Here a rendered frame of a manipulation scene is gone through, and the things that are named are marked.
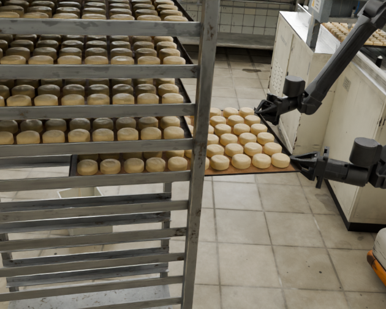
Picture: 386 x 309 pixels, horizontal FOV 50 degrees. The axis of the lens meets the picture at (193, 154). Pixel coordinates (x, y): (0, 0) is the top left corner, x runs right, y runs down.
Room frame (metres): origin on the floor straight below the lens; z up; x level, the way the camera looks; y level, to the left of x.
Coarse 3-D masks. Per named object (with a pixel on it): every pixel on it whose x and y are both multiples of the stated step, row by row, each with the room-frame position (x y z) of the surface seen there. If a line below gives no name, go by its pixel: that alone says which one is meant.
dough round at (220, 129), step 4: (220, 124) 1.16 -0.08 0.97; (224, 124) 1.16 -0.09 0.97; (216, 128) 1.13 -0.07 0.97; (220, 128) 1.13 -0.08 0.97; (224, 128) 1.14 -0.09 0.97; (228, 128) 1.14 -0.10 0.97; (216, 132) 1.13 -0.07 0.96; (220, 132) 1.12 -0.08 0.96; (224, 132) 1.12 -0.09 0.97; (228, 132) 1.13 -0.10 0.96
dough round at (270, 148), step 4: (268, 144) 1.06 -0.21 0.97; (272, 144) 1.06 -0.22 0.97; (276, 144) 1.06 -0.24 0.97; (264, 148) 1.04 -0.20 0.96; (268, 148) 1.03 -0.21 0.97; (272, 148) 1.03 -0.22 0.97; (276, 148) 1.03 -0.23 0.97; (280, 148) 1.04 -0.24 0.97; (268, 152) 1.03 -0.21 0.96; (272, 152) 1.02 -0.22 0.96; (276, 152) 1.02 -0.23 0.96; (280, 152) 1.03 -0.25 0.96
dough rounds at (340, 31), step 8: (328, 24) 3.02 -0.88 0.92; (336, 24) 3.04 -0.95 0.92; (344, 24) 3.06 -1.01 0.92; (336, 32) 2.79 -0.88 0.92; (344, 32) 2.80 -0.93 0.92; (376, 32) 2.91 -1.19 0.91; (384, 32) 2.88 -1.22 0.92; (368, 40) 2.63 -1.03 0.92; (376, 40) 2.63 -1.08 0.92; (384, 40) 2.65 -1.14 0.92
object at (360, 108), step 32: (352, 64) 2.39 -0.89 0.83; (384, 64) 2.41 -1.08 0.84; (352, 96) 2.27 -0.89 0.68; (384, 96) 1.91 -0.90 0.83; (352, 128) 2.15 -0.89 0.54; (384, 128) 1.87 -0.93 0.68; (352, 192) 1.92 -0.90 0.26; (384, 192) 1.87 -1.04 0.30; (352, 224) 1.90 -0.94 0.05; (384, 224) 1.91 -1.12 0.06
